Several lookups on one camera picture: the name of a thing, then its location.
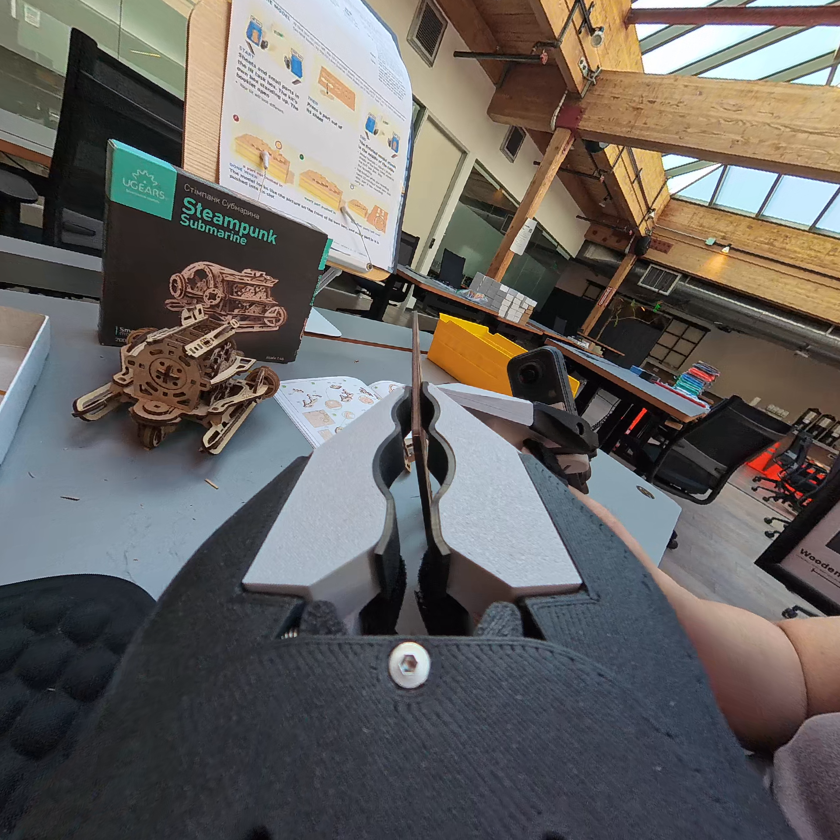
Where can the black model kit box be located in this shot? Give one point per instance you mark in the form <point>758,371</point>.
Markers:
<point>131,295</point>

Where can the large black monitor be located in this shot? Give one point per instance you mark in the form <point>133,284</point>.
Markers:
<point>111,131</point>

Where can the stack of coloured packets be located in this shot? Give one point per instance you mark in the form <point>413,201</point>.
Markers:
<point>697,380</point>

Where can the black computer monitor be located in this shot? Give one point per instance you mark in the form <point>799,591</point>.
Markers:
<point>451,266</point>

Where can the white cardboard box tray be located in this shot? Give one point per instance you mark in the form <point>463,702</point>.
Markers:
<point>26,394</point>

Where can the white paper notice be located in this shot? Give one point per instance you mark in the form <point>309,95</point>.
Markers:
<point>523,236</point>

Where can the white instruction booklet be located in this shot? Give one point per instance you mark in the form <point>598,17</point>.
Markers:
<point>321,410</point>

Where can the laser-cut plywood parts sheet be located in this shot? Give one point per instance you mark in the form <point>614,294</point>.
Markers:
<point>417,367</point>

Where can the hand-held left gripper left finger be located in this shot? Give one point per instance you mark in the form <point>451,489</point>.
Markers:
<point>328,525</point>

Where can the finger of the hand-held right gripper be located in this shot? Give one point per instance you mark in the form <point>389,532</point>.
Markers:
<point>505,413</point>

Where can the black padded wrist rest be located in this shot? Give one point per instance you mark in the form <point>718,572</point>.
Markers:
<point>52,689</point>

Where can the black office chair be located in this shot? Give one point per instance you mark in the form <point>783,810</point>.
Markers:
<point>722,446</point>
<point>797,479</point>

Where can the nested yellow plastic bins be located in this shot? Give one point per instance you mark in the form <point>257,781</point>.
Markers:
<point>466,354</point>

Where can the stack of small white boxes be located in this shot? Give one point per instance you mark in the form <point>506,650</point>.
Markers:
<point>502,295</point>

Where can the instruction poster board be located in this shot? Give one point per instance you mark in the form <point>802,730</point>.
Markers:
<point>308,98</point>

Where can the silver air duct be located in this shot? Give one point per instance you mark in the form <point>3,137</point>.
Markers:
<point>754,308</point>

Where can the framed marker sign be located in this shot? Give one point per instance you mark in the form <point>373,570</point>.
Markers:
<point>814,558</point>

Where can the white poster stand base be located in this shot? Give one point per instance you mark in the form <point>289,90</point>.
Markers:
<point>321,325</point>

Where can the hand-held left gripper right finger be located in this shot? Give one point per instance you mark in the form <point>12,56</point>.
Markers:
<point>505,525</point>

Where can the person's right forearm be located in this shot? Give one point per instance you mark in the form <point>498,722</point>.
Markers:
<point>722,643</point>

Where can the wall air vent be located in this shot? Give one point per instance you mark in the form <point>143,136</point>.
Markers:
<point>659,279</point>
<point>428,29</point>
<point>514,143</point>

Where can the assembled wooden submarine model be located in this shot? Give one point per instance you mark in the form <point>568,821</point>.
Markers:
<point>170,374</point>

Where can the wooden edged desk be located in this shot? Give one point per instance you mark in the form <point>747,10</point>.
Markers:
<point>630,380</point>
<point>433,283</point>

